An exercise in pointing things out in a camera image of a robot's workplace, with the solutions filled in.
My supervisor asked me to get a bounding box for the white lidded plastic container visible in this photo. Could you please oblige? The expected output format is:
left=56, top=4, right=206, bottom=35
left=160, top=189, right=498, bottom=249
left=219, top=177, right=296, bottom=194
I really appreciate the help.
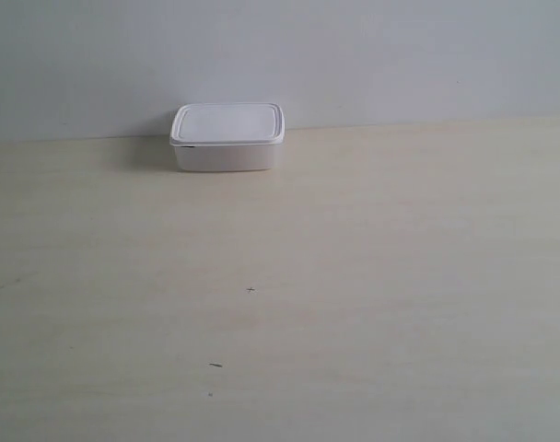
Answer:
left=169, top=102, right=286, bottom=172

